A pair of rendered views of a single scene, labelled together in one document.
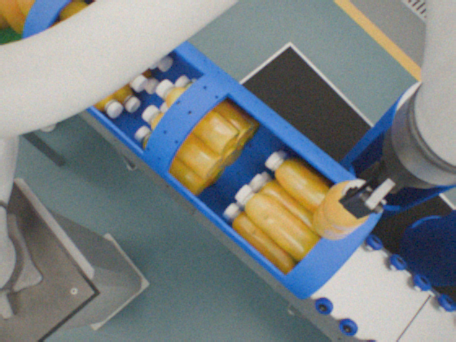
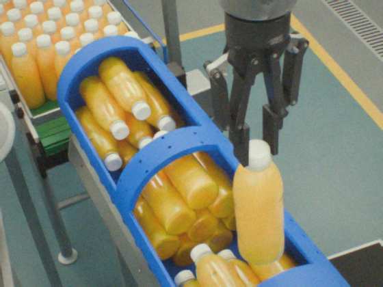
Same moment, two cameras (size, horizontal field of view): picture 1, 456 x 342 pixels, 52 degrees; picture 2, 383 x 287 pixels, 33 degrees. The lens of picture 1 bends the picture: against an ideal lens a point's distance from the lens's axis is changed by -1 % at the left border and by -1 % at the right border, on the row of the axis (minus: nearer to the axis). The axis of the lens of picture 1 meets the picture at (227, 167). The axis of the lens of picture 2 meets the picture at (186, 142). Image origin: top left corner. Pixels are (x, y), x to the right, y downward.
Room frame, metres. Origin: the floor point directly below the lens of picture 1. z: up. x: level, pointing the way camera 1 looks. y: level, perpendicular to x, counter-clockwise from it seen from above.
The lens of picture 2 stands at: (-0.45, -0.43, 2.12)
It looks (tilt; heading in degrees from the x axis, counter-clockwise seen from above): 43 degrees down; 31
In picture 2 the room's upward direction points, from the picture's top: 6 degrees counter-clockwise
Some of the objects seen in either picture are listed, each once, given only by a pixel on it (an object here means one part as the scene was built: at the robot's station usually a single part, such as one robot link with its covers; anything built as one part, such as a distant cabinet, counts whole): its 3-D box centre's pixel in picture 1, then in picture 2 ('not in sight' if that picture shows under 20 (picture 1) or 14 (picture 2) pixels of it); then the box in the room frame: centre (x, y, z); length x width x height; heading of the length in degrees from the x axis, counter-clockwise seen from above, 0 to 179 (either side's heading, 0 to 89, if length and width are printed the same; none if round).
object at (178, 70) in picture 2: not in sight; (170, 85); (0.85, 0.37, 0.95); 0.10 x 0.07 x 0.10; 143
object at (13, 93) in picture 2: not in sight; (16, 102); (0.62, 0.77, 0.94); 0.03 x 0.02 x 0.08; 53
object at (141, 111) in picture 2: not in sight; (141, 111); (0.51, 0.25, 1.16); 0.04 x 0.02 x 0.04; 143
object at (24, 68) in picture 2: not in sight; (27, 77); (0.68, 0.75, 0.99); 0.07 x 0.07 x 0.19
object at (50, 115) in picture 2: not in sight; (101, 97); (0.71, 0.52, 0.96); 0.40 x 0.01 x 0.03; 143
